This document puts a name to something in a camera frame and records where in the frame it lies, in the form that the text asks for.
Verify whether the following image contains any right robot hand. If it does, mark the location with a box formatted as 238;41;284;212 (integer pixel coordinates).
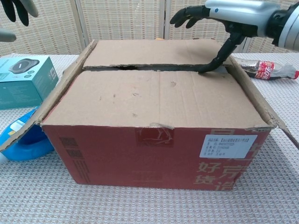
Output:
170;0;281;76

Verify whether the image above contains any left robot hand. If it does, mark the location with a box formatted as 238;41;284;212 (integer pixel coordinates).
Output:
0;0;39;43

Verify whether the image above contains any red cardboard shipping box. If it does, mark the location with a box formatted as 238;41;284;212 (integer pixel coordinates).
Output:
0;38;299;191

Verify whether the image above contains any teal product box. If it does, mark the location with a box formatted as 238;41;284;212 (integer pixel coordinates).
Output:
0;55;59;111

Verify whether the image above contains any crushed cola bottle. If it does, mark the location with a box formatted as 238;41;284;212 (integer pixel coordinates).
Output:
233;58;299;80

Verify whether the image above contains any woven folding screen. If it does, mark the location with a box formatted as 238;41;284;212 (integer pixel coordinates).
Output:
0;0;299;58

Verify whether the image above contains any blue detergent bottle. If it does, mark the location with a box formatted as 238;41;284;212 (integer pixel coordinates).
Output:
0;106;56;164

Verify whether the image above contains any beige woven tablecloth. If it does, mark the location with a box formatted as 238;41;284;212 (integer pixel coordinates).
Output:
0;53;299;224

